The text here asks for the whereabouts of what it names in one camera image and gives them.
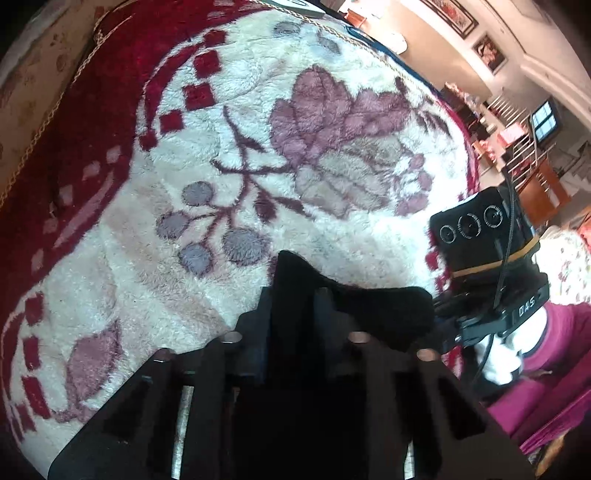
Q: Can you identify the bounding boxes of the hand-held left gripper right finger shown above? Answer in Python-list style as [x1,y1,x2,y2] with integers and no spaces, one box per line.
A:
[314,287,536,480]

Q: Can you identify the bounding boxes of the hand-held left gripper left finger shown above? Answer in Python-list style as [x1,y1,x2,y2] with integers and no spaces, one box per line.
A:
[48,286,278,480]

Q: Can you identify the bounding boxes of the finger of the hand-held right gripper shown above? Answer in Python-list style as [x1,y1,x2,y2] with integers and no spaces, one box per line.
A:
[431,295,468,355]

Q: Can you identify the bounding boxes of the black ribbed pants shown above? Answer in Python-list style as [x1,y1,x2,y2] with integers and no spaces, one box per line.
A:
[235,250,437,480]

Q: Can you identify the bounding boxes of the person's right forearm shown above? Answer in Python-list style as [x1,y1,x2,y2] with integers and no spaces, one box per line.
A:
[519,301,591,376]

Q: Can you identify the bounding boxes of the person's right hand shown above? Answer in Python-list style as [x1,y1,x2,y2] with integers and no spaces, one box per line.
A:
[475,305,551,388]

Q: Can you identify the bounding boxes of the wooden cabinet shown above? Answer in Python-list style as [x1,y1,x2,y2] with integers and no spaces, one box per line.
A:
[516,161,573,228]

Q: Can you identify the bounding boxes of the cream floral cloth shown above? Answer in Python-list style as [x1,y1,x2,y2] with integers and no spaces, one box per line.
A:
[539,227,591,306]

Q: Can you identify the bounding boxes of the white stair railing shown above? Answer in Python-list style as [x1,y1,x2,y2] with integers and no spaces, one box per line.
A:
[485,91,557,188]

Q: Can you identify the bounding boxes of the person's magenta garment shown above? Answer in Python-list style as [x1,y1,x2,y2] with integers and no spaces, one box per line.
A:
[485,364,591,467]

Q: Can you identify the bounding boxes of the window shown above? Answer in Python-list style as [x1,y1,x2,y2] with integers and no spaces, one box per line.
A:
[530,98,563,143]

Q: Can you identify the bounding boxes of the red and white plush blanket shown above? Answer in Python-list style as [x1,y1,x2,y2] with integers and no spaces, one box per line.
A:
[0,0,490,467]

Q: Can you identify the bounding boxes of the white flat device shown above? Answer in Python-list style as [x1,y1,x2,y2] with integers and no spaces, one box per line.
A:
[269,0,328,20]

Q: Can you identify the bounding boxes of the cream floral quilt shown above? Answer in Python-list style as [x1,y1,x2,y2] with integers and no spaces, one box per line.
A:
[0,0,122,200]

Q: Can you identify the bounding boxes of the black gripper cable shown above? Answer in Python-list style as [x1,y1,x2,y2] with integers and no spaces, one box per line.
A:
[475,174,525,384]

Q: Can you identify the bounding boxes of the small framed wall picture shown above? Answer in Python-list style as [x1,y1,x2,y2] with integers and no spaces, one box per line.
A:
[472,33,509,75]

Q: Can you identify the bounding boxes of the large framed wall picture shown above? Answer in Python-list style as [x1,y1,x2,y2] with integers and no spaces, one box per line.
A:
[421,0,479,38]

